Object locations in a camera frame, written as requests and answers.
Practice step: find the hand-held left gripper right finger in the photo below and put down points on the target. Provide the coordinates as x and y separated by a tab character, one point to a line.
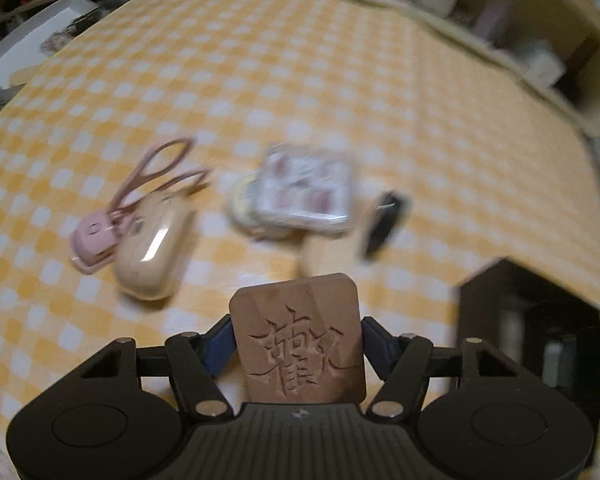
377	347

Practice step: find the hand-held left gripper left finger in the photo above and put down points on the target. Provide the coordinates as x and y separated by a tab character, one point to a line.
221	347

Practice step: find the carved square wooden block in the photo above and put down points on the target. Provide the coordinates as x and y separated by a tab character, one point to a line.
297	345

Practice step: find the black box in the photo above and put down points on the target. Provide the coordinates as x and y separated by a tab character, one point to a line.
530	340

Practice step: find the beige glossy case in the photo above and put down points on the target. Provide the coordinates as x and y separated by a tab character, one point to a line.
152	250

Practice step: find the cream round tin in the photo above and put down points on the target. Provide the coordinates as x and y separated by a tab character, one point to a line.
242	205

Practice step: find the clear printed plastic packet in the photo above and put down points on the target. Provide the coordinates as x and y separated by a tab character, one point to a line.
302	190

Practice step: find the pink eyelash curler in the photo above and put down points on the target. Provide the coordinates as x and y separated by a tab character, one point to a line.
130	190

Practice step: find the yellow checked tablecloth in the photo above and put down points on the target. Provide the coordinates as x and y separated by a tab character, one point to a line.
290	85

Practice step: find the white and teal box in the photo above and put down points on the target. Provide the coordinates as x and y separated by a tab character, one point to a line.
542	62

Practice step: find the light wooden shelf unit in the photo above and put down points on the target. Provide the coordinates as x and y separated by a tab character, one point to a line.
597	85

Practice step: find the pale purple upright item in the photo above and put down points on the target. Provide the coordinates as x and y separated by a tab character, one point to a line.
495	20

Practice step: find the white flat picture box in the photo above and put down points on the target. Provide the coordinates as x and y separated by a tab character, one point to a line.
35	35

